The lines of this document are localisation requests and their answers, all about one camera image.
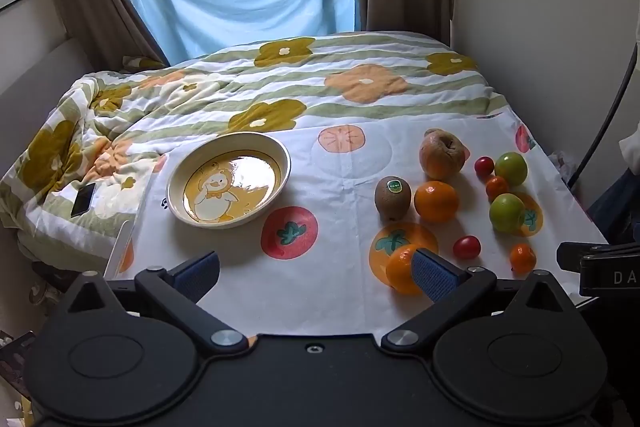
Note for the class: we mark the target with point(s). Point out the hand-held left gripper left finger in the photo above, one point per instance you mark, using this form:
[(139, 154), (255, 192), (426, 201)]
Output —
[(197, 274)]

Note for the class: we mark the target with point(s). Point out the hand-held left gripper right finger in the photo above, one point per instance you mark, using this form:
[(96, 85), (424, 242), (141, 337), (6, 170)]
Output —
[(430, 276)]

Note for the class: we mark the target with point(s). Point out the orange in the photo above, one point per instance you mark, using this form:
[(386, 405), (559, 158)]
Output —
[(400, 269), (436, 202)]

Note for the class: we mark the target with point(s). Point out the brown kiwi with green sticker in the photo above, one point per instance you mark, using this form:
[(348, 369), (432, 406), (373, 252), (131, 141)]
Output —
[(392, 197)]

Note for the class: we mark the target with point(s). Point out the duck print ceramic bowl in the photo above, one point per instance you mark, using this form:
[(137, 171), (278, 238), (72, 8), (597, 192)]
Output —
[(229, 179)]

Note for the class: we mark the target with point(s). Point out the wrinkled yellow apple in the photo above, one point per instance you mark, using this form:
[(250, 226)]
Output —
[(442, 156)]

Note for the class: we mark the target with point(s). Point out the red cherry tomato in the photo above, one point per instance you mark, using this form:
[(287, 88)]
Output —
[(484, 167), (466, 247)]

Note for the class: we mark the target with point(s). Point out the green apple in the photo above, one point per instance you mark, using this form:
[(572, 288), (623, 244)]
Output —
[(507, 213), (511, 168)]

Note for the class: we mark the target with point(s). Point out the dark blue cloth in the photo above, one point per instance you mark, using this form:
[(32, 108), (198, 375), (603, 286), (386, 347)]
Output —
[(617, 212)]

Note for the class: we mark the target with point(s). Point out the white flat board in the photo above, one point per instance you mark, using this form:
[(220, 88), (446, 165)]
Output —
[(127, 227)]

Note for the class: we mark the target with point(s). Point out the small tangerine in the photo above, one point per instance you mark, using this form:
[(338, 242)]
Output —
[(522, 258)]

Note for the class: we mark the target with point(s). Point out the white fruit print cloth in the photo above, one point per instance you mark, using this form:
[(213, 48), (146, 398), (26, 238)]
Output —
[(340, 217)]

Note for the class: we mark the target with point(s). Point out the small orange tomato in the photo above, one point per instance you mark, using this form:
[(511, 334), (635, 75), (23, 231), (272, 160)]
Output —
[(496, 187)]

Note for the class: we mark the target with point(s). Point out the black smartphone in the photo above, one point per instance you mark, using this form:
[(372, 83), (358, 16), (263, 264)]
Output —
[(82, 200)]

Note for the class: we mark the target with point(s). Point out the floral striped blanket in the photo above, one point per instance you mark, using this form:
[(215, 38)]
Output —
[(210, 92)]

